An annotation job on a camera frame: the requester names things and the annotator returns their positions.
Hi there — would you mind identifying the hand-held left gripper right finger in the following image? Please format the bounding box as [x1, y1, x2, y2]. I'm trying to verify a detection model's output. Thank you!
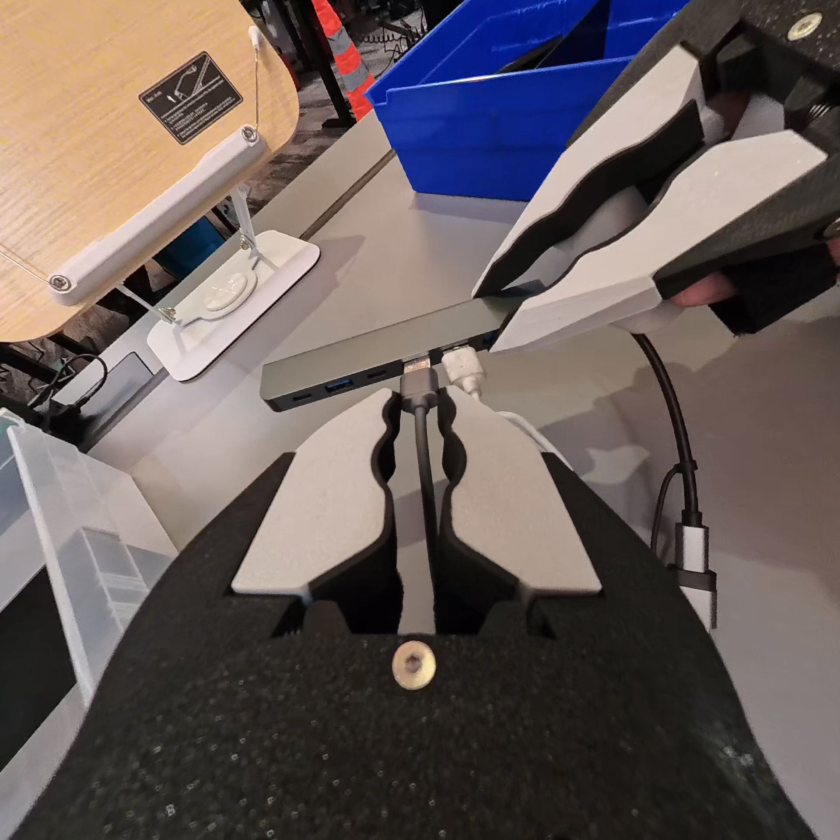
[433, 386, 603, 611]

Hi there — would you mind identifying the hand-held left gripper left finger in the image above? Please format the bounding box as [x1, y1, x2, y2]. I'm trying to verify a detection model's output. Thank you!
[231, 387, 404, 608]

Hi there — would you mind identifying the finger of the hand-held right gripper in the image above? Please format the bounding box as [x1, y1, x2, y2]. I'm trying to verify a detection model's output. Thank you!
[471, 42, 719, 301]
[489, 130, 829, 357]

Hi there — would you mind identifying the grey braided USB cable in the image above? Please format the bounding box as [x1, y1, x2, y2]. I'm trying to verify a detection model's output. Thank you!
[399, 354, 439, 592]

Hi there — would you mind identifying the grey USB hub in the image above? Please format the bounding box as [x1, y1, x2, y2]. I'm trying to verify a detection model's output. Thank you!
[260, 280, 547, 413]

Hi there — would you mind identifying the blue plastic bin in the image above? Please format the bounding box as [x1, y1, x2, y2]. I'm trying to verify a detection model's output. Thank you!
[364, 0, 697, 201]

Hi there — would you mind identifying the clear plastic bin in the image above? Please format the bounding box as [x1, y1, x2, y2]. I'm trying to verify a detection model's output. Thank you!
[0, 407, 179, 821]

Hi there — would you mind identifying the person's right hand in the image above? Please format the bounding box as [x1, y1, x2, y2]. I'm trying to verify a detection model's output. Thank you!
[675, 236, 840, 308]

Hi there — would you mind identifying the black divider of blue bin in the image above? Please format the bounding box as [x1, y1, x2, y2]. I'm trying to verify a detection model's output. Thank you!
[499, 13, 631, 73]

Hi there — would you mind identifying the orange traffic cone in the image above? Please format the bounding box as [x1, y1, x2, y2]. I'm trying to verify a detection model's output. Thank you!
[311, 0, 375, 122]

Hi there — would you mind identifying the black divider of clear bin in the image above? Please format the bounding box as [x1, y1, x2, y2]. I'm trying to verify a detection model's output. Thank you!
[0, 571, 80, 765]

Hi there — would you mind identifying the wooden laptop stand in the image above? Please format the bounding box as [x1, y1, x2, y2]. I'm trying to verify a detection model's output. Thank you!
[0, 0, 321, 383]

